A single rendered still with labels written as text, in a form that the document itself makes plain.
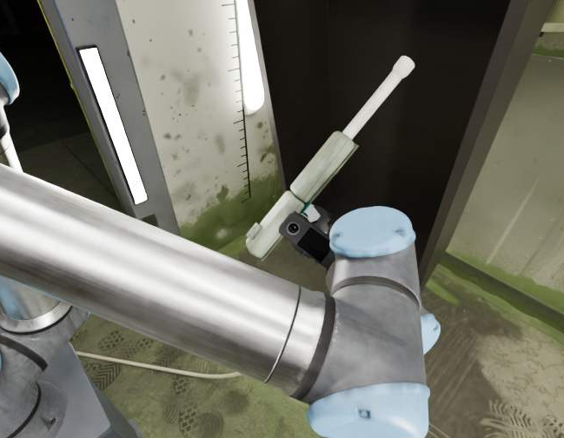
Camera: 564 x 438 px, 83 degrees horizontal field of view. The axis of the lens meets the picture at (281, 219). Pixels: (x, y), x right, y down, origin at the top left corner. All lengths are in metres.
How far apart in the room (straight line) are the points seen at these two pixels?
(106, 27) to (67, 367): 1.06
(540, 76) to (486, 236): 0.86
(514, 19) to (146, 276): 0.64
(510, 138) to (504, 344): 1.06
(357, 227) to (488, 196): 1.76
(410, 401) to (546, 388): 1.71
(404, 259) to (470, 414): 1.42
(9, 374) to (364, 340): 0.77
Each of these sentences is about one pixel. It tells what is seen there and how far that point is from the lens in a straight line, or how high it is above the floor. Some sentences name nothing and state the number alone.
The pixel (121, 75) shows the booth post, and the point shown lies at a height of 1.17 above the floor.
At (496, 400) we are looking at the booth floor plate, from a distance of 1.82.
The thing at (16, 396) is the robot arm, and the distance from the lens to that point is 0.94.
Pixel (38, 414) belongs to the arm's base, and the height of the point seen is 0.71.
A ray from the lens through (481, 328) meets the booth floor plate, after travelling 2.00.
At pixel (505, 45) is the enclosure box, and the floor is 1.40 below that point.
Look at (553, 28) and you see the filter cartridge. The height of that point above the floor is 1.27.
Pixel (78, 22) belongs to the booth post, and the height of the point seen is 1.34.
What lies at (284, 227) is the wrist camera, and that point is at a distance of 0.55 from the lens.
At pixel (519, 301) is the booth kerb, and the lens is 2.14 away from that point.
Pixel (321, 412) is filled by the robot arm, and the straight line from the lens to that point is 0.27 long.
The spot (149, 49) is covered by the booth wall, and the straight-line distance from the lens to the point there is 1.43.
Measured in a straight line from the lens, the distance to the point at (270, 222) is 0.66.
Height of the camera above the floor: 1.52
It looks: 40 degrees down
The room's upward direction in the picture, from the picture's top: straight up
